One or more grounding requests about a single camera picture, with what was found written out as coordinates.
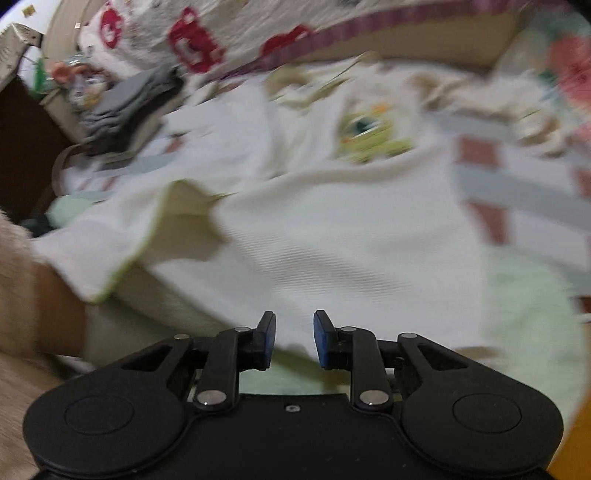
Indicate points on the mint green cloth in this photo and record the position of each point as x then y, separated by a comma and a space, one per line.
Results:
531, 314

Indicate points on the printed floor mat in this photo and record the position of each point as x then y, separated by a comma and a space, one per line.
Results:
508, 184

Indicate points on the dark grey folded garment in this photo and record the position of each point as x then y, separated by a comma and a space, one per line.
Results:
120, 138

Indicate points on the dark wooden cabinet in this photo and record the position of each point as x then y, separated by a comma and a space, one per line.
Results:
23, 147

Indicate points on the floral printed cloth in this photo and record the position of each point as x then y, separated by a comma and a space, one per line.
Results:
568, 60

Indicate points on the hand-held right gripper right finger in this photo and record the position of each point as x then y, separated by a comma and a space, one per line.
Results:
323, 344

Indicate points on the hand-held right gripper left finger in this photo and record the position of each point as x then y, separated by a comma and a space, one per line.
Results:
268, 341

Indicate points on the cardboard box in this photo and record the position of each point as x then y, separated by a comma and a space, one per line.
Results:
14, 50

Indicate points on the person's left forearm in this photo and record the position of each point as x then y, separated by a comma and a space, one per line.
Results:
23, 300

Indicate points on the stack of folded grey clothes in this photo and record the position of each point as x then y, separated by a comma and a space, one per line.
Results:
134, 92

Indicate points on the bear-print quilted bedspread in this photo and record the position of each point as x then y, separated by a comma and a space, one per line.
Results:
240, 27

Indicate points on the beige bed base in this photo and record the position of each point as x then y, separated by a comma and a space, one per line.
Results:
438, 41

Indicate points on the white waffle top with print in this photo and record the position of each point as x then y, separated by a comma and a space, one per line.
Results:
323, 230

